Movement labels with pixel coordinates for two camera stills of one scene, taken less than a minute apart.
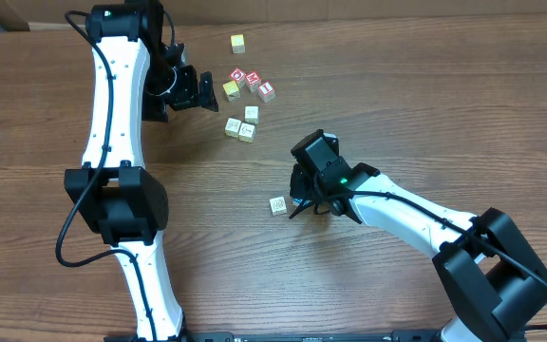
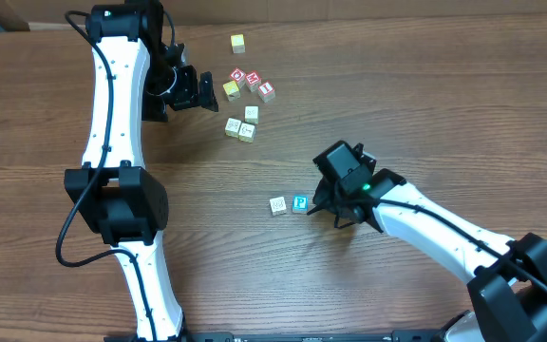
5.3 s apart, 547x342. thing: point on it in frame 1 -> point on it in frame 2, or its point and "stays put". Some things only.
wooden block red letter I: [266, 91] stays put
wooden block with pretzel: [277, 205] stays put
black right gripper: [297, 188] -> [327, 201]
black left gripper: [190, 86] stays put
